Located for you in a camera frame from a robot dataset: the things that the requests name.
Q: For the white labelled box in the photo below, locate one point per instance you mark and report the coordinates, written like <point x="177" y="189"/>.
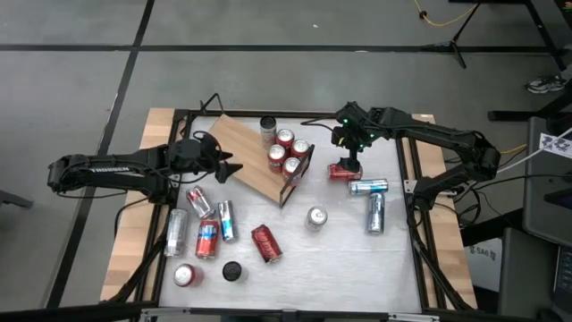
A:
<point x="485" y="266"/>

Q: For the person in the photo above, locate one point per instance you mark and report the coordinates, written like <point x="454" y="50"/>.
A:
<point x="545" y="84"/>

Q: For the grey cabinet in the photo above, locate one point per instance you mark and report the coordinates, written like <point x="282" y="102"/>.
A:
<point x="543" y="201"/>

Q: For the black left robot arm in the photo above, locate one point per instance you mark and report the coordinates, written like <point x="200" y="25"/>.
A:
<point x="111" y="169"/>

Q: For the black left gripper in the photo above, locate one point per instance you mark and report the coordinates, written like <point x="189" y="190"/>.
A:
<point x="194" y="154"/>

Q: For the black tripod stand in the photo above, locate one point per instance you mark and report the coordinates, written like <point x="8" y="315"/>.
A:
<point x="453" y="44"/>

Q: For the red soda can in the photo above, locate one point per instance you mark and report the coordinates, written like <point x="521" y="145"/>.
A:
<point x="184" y="274"/>

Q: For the blue silver slim can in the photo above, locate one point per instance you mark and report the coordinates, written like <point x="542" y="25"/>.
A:
<point x="228" y="221"/>
<point x="376" y="214"/>
<point x="368" y="186"/>

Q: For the white slim can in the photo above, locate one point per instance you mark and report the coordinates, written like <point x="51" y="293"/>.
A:
<point x="232" y="271"/>
<point x="268" y="132"/>
<point x="176" y="232"/>

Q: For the dark chair base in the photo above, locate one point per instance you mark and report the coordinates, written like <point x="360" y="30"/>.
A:
<point x="13" y="199"/>

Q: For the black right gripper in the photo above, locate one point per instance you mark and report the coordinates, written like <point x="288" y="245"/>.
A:
<point x="355" y="125"/>

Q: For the black desk frame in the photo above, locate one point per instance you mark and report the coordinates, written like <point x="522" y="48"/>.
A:
<point x="514" y="115"/>

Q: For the red Coca-Cola can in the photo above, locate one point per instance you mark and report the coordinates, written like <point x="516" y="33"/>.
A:
<point x="333" y="172"/>
<point x="266" y="243"/>

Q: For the silver aluminium bar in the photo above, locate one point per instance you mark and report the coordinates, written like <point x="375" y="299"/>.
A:
<point x="165" y="311"/>

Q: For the silver Diet Coke can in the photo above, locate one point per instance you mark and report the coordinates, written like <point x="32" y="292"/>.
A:
<point x="316" y="217"/>

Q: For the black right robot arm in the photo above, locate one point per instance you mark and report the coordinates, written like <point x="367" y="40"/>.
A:
<point x="438" y="134"/>

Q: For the red silver slim can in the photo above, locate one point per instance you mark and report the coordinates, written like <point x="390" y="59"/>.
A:
<point x="200" y="203"/>

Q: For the grey box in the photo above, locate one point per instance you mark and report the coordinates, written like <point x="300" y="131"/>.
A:
<point x="527" y="277"/>

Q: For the white paper label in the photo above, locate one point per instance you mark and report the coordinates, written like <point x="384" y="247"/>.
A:
<point x="556" y="145"/>

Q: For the red Fanta can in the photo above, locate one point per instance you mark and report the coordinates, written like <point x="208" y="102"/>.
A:
<point x="285" y="138"/>
<point x="300" y="147"/>
<point x="207" y="239"/>
<point x="291" y="166"/>
<point x="276" y="154"/>

